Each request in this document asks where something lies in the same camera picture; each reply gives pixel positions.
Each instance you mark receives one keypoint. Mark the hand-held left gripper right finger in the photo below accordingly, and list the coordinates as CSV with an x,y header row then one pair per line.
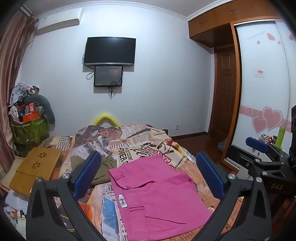
x,y
211,177

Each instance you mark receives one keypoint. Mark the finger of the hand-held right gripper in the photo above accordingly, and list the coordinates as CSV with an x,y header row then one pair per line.
x,y
255,142
238,151

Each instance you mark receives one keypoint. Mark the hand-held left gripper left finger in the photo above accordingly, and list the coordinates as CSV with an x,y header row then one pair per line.
x,y
86,176

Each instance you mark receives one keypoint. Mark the pink pants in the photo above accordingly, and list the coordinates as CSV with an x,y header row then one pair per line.
x,y
157,197

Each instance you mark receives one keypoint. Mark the olive green pants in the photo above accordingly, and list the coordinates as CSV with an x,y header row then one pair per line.
x,y
108,163

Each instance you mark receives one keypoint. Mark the green bottle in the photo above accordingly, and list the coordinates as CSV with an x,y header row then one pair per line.
x,y
280,136

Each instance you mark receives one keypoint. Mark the white patterned bed sheet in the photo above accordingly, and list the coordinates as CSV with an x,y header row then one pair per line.
x,y
190,157

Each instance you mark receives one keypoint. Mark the printed blanket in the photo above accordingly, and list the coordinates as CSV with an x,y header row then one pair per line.
x,y
129,150

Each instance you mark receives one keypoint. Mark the white sliding wardrobe door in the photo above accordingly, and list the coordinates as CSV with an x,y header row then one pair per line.
x,y
261,92

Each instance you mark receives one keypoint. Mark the wooden lap table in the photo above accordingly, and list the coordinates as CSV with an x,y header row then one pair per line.
x,y
37,169

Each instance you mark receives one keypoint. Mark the brown wooden door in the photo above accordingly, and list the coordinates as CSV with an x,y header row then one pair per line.
x,y
223,92

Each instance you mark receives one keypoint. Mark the yellow foam tube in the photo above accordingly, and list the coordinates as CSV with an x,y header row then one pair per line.
x,y
106,118

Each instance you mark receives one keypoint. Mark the green patterned bag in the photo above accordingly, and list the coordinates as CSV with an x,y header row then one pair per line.
x,y
30,132

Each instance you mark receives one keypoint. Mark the beige cardboard box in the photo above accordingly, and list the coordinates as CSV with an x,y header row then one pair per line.
x,y
11,171

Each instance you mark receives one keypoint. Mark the grey neck pillow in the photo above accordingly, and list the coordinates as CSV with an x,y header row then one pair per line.
x,y
47,104

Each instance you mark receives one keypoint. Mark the printed magazine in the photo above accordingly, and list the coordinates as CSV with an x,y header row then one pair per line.
x,y
16,219

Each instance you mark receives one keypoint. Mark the orange box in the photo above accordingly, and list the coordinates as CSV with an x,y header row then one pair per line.
x,y
30,115

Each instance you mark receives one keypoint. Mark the pile of mixed clutter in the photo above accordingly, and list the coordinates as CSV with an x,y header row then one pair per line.
x,y
20,92

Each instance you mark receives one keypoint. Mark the wooden wardrobe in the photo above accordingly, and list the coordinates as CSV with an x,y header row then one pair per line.
x,y
208,23

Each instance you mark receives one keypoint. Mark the striped brown curtain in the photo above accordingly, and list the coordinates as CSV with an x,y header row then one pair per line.
x,y
9,58

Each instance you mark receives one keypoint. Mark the white air conditioner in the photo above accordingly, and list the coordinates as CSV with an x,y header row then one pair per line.
x,y
59,20

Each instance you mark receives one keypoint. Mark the white wall socket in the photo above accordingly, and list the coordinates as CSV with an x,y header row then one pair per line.
x,y
176,127

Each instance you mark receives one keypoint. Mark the small black wall monitor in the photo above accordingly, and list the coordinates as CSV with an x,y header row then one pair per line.
x,y
108,76

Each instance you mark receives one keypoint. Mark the black wall television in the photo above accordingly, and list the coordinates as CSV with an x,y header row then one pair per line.
x,y
109,51

